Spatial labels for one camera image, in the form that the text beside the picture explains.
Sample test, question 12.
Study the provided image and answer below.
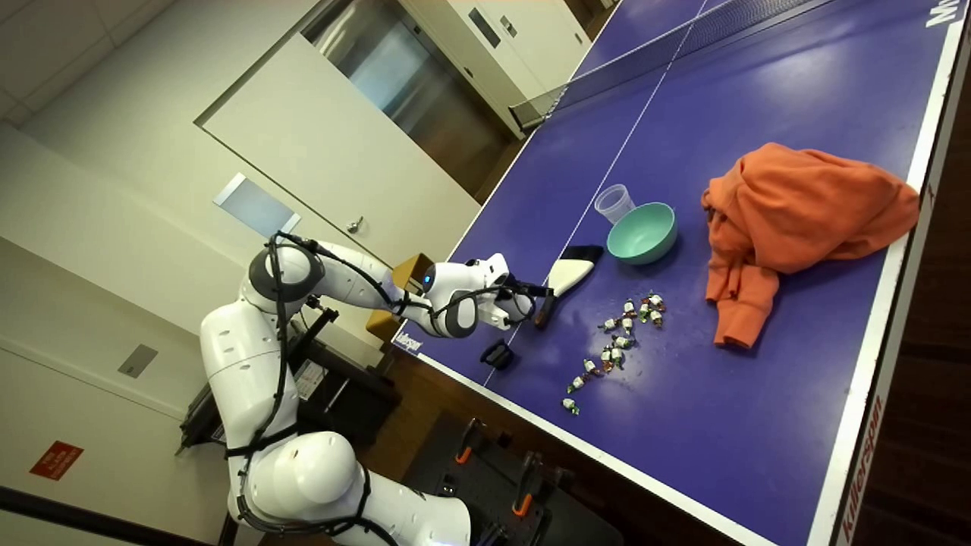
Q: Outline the black equipment cart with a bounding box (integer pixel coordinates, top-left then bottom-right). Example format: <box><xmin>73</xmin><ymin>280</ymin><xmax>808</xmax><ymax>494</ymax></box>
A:
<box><xmin>178</xmin><ymin>331</ymin><xmax>402</xmax><ymax>459</ymax></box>

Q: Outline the teal green bowl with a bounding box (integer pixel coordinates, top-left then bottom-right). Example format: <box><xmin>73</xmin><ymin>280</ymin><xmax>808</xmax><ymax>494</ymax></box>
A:
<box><xmin>605</xmin><ymin>201</ymin><xmax>680</xmax><ymax>269</ymax></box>

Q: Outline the clear plastic measuring cup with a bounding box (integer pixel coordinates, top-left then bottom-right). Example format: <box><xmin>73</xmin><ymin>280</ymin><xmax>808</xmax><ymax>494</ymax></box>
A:
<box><xmin>592</xmin><ymin>181</ymin><xmax>636</xmax><ymax>227</ymax></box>

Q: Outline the black perforated mount plate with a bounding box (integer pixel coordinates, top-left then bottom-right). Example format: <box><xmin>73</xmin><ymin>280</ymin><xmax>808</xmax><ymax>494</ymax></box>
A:
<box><xmin>402</xmin><ymin>412</ymin><xmax>631</xmax><ymax>546</ymax></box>

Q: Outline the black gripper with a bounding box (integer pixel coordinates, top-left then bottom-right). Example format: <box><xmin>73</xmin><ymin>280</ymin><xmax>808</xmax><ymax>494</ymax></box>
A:
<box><xmin>501</xmin><ymin>282</ymin><xmax>558</xmax><ymax>329</ymax></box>

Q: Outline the pale door notice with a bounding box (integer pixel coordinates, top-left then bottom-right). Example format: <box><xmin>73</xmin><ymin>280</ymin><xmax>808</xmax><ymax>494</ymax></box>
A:
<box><xmin>211</xmin><ymin>172</ymin><xmax>303</xmax><ymax>245</ymax></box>

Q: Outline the orange handled clamp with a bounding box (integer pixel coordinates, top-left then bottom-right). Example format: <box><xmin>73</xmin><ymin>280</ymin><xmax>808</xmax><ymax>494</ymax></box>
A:
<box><xmin>507</xmin><ymin>449</ymin><xmax>548</xmax><ymax>522</ymax></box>
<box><xmin>453</xmin><ymin>417</ymin><xmax>481</xmax><ymax>469</ymax></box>

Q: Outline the black bottle cap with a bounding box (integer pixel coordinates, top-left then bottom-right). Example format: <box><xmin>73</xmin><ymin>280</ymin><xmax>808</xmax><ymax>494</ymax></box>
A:
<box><xmin>478</xmin><ymin>341</ymin><xmax>515</xmax><ymax>372</ymax></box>

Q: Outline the red wall sign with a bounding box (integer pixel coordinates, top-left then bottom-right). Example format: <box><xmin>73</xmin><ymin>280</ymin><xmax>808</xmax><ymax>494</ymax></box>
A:
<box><xmin>26</xmin><ymin>440</ymin><xmax>85</xmax><ymax>483</ymax></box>

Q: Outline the white door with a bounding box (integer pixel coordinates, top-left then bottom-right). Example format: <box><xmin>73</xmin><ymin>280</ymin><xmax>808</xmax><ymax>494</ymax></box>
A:
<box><xmin>193</xmin><ymin>28</ymin><xmax>481</xmax><ymax>269</ymax></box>

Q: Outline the grey wall vent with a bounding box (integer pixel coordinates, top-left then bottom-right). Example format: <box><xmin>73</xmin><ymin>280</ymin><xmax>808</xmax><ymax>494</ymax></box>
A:
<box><xmin>114</xmin><ymin>343</ymin><xmax>162</xmax><ymax>382</ymax></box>

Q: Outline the orange cloth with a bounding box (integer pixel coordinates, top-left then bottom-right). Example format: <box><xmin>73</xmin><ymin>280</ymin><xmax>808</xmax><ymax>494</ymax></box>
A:
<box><xmin>702</xmin><ymin>140</ymin><xmax>922</xmax><ymax>353</ymax></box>

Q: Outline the wooden stool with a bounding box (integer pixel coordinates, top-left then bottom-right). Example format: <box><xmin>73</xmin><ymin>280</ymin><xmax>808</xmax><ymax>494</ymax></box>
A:
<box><xmin>364</xmin><ymin>253</ymin><xmax>440</xmax><ymax>346</ymax></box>

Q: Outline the table tennis net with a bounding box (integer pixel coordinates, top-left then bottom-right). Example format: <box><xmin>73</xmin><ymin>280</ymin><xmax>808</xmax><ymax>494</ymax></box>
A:
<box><xmin>511</xmin><ymin>0</ymin><xmax>844</xmax><ymax>137</ymax></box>

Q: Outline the white cabinet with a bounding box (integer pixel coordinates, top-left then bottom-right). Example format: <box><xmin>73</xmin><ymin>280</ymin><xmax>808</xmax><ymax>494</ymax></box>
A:
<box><xmin>398</xmin><ymin>0</ymin><xmax>597</xmax><ymax>140</ymax></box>

